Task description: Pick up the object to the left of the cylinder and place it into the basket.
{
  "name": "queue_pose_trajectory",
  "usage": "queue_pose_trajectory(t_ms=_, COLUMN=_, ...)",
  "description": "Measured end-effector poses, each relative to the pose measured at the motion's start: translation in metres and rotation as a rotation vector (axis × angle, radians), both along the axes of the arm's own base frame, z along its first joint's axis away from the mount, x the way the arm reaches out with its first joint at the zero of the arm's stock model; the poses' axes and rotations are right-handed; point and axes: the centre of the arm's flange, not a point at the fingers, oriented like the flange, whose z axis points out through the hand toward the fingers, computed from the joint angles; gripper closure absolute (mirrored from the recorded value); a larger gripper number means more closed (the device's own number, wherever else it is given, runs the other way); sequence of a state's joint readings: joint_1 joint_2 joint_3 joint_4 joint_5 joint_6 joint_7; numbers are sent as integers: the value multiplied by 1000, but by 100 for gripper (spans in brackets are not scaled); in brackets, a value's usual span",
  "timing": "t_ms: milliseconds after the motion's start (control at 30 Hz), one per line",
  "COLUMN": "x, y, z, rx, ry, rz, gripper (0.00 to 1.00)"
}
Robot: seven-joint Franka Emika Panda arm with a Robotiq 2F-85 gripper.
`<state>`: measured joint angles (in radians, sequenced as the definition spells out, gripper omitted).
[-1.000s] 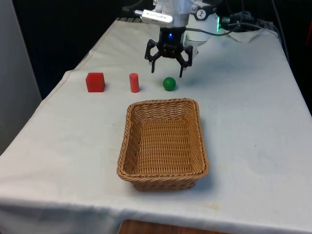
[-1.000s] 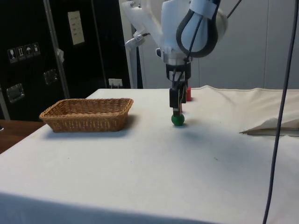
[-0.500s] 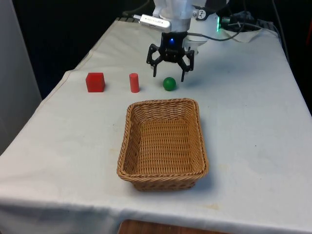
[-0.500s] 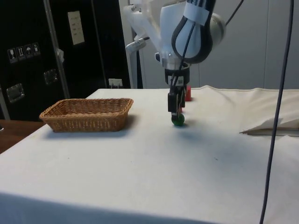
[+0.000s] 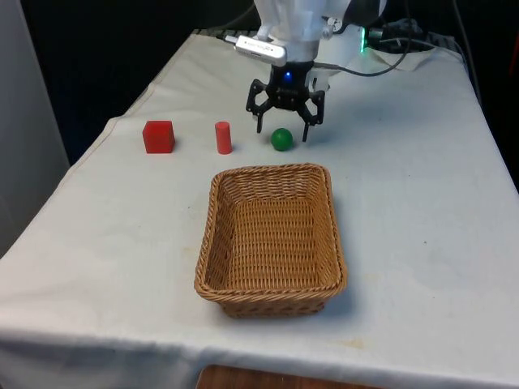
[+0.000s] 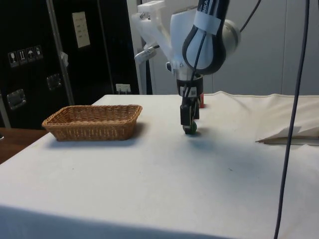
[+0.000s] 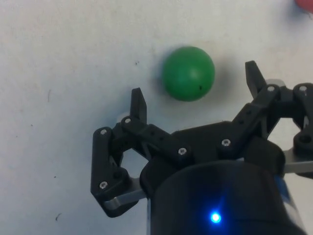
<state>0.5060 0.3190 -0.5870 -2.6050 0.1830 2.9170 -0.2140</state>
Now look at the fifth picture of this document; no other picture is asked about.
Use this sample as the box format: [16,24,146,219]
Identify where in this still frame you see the wicker basket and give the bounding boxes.
[194,162,349,319]

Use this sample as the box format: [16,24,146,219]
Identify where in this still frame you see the red cube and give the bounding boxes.
[142,120,177,155]

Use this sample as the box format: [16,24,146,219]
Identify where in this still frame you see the green ball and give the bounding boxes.
[270,127,294,152]

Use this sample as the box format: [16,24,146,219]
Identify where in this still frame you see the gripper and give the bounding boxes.
[245,60,327,143]

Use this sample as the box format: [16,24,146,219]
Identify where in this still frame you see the black cable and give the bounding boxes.
[217,3,260,44]
[311,38,437,78]
[453,0,486,106]

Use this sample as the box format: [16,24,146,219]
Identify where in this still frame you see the red cylinder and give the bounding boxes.
[214,121,234,156]

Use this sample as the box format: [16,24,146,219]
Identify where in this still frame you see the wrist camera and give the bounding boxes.
[233,35,289,67]

